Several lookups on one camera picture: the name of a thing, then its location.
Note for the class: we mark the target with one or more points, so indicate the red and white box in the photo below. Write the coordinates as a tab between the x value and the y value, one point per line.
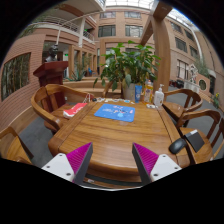
74	110

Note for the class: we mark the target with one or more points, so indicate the wooden armchair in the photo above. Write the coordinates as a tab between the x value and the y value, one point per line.
51	100
189	102

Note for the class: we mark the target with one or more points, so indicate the black computer mouse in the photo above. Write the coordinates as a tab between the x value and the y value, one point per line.
177	146

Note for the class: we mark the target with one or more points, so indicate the blue carton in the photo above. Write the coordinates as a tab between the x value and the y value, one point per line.
138	90

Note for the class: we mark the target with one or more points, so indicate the green potted plant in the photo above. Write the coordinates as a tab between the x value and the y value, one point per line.
133	67

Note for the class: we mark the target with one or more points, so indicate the wooden chair near right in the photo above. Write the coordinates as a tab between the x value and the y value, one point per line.
214	139

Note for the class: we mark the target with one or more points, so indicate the wooden chair near left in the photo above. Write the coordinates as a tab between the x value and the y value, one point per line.
13	148

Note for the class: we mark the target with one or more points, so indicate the wooden armchair far right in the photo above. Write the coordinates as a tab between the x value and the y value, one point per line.
189	102

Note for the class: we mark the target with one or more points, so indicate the blue mouse pad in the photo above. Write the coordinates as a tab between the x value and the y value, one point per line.
116	112

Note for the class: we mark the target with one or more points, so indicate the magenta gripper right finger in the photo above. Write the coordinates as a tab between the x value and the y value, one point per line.
152	166

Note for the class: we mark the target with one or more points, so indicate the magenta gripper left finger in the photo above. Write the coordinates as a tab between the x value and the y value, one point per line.
72	166

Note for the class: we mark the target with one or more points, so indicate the yellow drink bottle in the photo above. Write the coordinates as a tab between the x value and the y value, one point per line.
148	92

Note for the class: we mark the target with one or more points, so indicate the wooden chair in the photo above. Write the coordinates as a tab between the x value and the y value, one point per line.
13	148
214	139

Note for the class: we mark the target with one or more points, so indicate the wooden pillar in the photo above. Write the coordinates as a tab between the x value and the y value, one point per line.
155	26

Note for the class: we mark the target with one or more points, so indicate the wooden armchair far left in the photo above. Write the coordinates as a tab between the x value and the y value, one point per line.
51	100

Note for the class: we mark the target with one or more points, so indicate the black notebook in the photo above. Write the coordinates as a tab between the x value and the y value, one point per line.
195	140

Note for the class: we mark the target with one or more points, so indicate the white plant pot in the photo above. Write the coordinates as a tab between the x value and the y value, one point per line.
129	92

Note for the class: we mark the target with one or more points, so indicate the dark red wooden podium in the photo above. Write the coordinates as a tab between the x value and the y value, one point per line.
49	73

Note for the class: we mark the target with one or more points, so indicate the dark bust statue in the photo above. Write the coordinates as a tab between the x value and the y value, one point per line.
52	53

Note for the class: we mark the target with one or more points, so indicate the white pump sanitizer bottle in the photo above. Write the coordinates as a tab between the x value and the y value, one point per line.
159	96

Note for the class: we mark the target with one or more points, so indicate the wooden table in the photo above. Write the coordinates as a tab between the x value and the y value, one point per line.
112	140

